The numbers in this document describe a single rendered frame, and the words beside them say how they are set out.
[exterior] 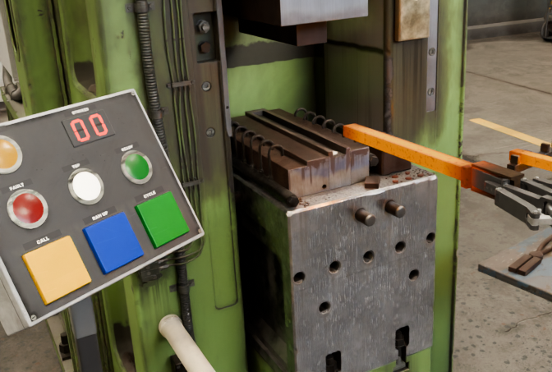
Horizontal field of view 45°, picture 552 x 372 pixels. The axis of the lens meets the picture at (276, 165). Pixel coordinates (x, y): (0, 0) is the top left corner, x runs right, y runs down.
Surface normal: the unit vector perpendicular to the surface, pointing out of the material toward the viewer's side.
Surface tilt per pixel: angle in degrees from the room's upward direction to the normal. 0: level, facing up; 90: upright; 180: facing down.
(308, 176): 90
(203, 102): 90
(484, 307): 0
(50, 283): 60
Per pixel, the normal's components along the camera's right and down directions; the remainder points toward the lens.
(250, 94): 0.46, 0.27
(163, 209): 0.65, -0.33
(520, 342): -0.05, -0.94
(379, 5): -0.89, 0.19
